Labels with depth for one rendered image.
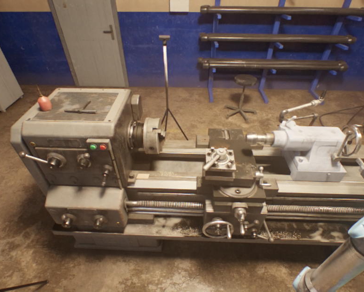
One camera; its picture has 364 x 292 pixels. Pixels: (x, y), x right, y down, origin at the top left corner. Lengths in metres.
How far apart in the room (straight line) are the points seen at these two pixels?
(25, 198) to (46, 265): 0.90
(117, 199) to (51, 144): 0.53
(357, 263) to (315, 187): 0.71
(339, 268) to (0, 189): 3.21
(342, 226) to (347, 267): 1.07
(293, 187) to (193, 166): 0.75
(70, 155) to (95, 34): 3.39
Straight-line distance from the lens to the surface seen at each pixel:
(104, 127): 1.31
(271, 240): 1.63
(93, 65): 4.84
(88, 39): 4.69
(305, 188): 1.76
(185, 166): 1.83
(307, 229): 2.12
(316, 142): 1.68
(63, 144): 1.44
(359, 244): 1.12
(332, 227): 2.23
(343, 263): 1.24
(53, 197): 1.76
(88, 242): 2.35
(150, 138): 1.44
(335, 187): 1.86
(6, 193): 3.25
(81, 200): 1.67
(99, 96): 1.60
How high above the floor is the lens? 2.05
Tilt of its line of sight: 41 degrees down
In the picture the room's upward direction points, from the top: straight up
